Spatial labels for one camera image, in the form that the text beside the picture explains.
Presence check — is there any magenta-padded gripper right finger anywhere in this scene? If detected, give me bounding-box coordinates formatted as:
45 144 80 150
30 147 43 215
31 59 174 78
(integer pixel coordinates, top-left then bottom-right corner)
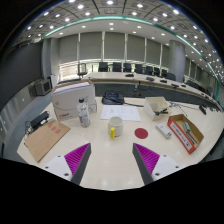
131 142 183 186

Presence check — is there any open white cardboard box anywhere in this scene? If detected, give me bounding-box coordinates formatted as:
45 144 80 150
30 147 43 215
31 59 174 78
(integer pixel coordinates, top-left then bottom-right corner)
143 96 172 121

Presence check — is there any black desk console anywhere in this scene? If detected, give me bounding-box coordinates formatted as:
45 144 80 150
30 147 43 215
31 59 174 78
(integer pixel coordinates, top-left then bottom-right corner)
101 90 126 106

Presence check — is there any white paper ream box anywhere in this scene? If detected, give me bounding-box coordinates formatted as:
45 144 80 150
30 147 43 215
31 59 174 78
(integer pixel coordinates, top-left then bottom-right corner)
50 79 98 122

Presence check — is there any brown paper envelope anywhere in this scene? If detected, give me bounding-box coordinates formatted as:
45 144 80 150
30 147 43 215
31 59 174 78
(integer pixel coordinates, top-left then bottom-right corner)
24 119 72 163

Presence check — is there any grey box monitor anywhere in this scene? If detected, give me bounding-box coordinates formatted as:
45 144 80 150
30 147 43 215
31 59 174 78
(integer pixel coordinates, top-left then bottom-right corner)
34 78 53 97

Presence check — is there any brown cardboard box red side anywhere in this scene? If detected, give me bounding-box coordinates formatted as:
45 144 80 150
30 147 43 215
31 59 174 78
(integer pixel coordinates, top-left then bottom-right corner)
166 113 205 155

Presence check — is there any clear plastic water bottle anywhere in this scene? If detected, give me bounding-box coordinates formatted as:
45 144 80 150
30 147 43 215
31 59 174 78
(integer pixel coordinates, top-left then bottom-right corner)
76 97 92 129

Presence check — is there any black tool in white box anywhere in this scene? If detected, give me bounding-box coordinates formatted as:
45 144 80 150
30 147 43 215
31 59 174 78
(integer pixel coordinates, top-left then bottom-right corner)
154 108 169 117

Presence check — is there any flat round red coaster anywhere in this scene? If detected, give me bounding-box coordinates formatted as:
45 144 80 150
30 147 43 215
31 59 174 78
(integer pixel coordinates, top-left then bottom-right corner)
134 127 149 140

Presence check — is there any row of black office chairs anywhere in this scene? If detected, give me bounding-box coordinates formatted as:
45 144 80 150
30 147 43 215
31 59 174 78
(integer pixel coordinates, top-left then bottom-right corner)
77 61 178 82

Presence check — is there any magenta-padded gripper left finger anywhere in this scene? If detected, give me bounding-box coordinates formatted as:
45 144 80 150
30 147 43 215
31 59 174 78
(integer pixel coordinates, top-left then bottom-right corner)
42 142 92 186

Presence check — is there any white remote control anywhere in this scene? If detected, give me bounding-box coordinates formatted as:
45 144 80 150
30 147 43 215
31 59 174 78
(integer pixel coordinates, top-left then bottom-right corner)
155 122 173 140

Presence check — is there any black power adapter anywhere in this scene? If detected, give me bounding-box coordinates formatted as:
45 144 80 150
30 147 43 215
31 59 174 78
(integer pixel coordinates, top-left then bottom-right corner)
29 110 50 130

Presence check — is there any small green tool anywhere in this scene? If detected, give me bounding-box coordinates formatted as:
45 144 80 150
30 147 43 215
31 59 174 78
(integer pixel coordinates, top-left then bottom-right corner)
182 121 192 133

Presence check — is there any long curved conference desk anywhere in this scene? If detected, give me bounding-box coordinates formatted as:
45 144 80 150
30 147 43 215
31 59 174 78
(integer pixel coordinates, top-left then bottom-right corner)
83 71 221 111

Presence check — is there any white mug with yellow handle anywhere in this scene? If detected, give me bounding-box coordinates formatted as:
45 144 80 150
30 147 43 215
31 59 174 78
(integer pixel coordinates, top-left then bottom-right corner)
107 115 125 139

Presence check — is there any group of ceiling lights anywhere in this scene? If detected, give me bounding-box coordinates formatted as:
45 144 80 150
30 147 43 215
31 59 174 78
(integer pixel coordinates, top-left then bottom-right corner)
24 0 224 81

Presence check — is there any black hand tool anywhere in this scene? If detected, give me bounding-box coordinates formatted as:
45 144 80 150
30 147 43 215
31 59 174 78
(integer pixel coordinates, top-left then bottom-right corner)
184 129 198 145

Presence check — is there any white printed paper sheet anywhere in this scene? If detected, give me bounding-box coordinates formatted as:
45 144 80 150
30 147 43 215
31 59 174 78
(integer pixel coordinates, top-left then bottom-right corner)
100 104 142 122

